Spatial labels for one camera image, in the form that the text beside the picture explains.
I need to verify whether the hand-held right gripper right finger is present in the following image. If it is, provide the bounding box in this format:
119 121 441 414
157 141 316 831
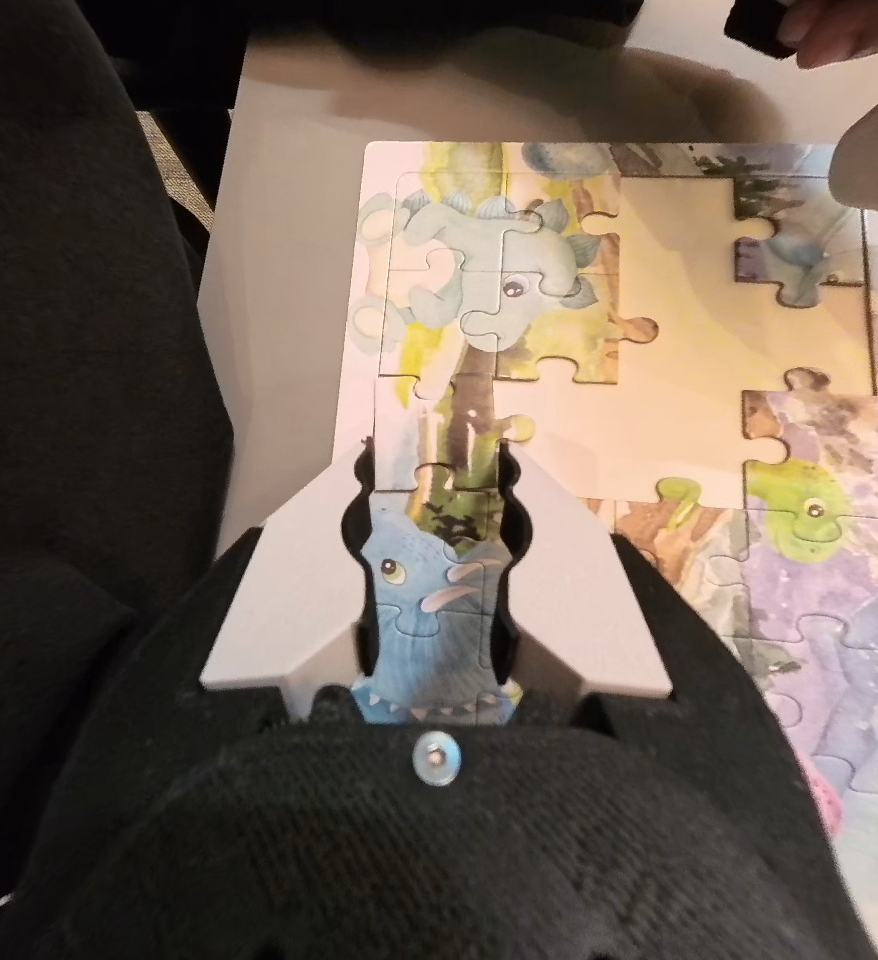
493 441 674 696

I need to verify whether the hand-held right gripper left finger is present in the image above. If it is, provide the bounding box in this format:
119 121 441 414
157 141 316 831
200 441 378 721

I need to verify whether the dinosaur jigsaw puzzle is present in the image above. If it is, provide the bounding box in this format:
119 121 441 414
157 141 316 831
331 141 878 960

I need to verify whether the person's left hand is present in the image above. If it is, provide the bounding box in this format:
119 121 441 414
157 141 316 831
778 0 878 70

